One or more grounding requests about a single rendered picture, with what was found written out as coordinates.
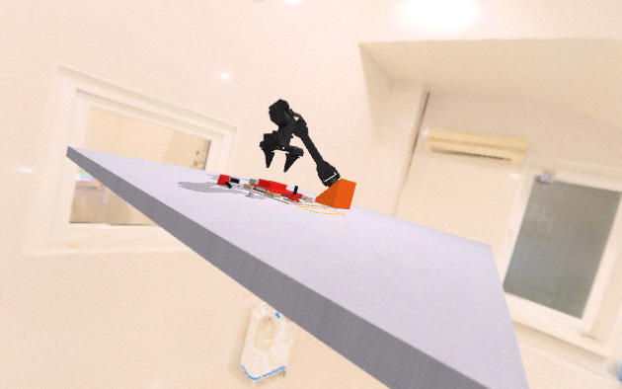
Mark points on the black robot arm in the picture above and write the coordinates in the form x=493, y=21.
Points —
x=283, y=116

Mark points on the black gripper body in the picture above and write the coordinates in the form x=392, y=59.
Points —
x=287, y=135

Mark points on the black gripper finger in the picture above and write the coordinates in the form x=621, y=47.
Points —
x=290, y=159
x=269, y=155

